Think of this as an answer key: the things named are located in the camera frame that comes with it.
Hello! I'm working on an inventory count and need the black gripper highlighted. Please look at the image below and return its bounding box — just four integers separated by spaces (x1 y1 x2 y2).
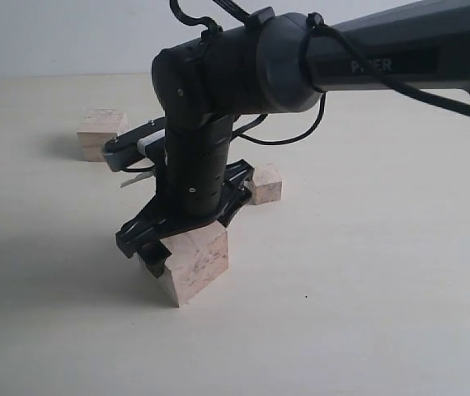
115 115 254 277

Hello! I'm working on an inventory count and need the smallest wooden cube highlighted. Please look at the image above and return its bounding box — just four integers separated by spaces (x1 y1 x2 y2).
246 163 283 205

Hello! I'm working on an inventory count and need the second largest wooden cube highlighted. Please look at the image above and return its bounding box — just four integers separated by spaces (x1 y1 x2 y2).
77 109 129 162

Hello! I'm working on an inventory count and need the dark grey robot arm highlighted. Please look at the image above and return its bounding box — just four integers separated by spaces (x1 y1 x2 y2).
103 1 470 276

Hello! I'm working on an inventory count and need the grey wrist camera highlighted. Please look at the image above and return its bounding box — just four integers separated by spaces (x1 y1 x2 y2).
101 117 166 172

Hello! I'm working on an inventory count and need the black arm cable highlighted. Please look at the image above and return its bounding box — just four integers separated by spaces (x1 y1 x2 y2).
169 0 470 147

